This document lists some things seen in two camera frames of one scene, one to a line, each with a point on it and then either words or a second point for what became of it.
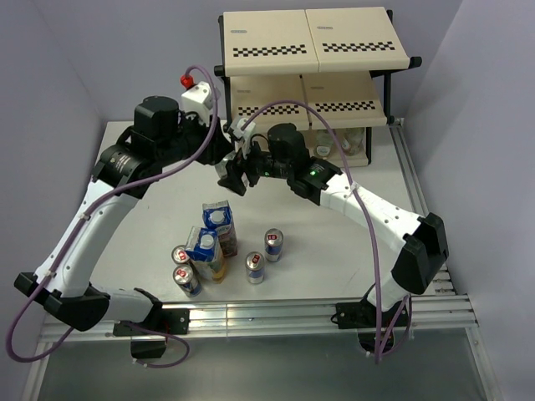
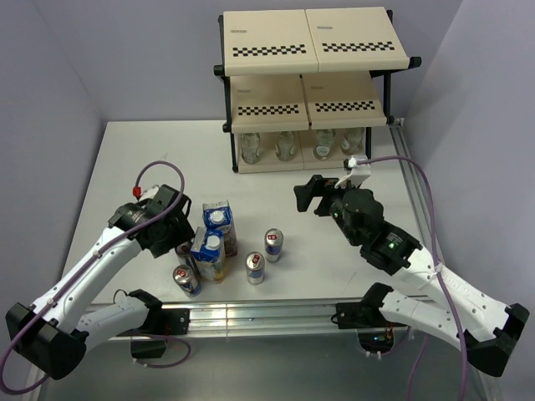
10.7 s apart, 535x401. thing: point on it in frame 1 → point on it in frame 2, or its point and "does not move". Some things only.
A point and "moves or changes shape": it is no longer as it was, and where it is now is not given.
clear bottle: [221, 166] moves or changes shape
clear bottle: [323, 144] does not move
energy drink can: [184, 276] does not move
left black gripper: [219, 147] → [183, 231]
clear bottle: [352, 140] does not move
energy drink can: [255, 266] does not move
